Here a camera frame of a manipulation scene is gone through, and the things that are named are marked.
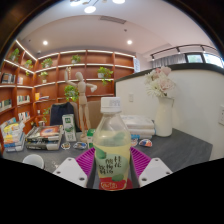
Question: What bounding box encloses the white vase with flowers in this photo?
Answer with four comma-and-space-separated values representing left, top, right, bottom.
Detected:
143, 66, 177, 138

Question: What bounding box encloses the green and white box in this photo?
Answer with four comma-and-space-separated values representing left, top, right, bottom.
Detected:
86, 128, 97, 149

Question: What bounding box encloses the clear bottle with yellow drink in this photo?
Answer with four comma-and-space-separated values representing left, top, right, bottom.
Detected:
92, 96, 132, 191

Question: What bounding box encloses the tan chair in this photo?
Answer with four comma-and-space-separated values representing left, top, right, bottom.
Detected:
79, 100, 103, 131

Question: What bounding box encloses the small white green carton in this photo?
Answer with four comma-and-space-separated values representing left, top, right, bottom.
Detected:
61, 113, 78, 143

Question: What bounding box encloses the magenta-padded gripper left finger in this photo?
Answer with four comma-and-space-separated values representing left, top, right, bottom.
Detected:
52, 147, 97, 189

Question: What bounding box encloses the small blue packet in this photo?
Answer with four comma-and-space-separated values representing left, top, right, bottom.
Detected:
72, 141, 88, 150

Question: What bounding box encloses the ceiling lamp with round lights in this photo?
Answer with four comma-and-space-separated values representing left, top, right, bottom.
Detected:
69, 0, 126, 14

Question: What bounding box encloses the window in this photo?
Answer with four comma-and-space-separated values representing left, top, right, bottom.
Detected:
185, 52, 224, 68

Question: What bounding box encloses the stack of dark books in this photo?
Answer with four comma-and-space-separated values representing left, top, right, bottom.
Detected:
25, 124, 65, 152

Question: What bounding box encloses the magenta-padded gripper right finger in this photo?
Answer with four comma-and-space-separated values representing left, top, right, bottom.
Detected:
130, 146, 174, 188

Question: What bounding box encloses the wooden shelf unit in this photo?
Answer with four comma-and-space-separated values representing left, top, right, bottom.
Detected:
0, 39, 136, 134

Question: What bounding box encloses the grey curtain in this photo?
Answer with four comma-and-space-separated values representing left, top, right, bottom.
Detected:
151, 54, 188, 69

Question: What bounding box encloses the white mug with triangle pattern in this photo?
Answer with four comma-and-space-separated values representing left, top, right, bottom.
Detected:
22, 153, 45, 170

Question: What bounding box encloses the stack of white packs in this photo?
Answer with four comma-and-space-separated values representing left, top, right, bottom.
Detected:
119, 114, 156, 140

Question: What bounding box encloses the small colourful packet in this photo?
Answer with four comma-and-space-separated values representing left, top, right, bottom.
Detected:
138, 138, 154, 148

